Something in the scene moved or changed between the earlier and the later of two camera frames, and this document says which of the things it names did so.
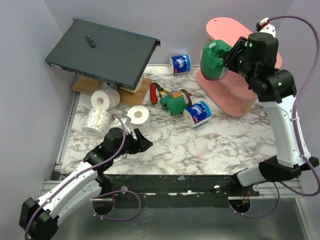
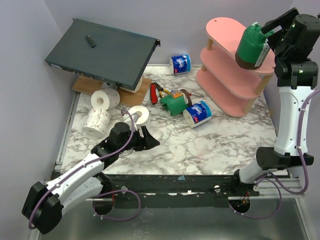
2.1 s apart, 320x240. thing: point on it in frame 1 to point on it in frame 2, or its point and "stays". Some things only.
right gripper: (233, 53) to (276, 30)
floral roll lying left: (96, 122) stays
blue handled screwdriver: (191, 94) stays
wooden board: (88, 86) stays
